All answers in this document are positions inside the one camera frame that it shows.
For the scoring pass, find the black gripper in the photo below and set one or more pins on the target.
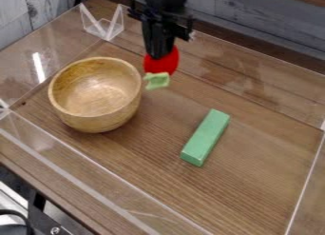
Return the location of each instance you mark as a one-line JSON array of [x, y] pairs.
[[165, 20]]

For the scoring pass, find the green rectangular block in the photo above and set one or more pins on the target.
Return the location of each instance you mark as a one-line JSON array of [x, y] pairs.
[[205, 137]]

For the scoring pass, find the wooden bowl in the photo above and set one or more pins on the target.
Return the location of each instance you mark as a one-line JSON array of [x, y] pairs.
[[95, 93]]

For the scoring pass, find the black metal table bracket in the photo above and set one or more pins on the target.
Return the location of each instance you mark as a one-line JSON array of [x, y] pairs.
[[48, 219]]

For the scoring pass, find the red strawberry toy green leaf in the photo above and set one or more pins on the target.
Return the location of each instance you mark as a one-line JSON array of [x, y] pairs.
[[160, 69]]

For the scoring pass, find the clear acrylic corner bracket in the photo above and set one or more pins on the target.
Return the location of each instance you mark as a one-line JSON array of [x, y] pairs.
[[103, 28]]

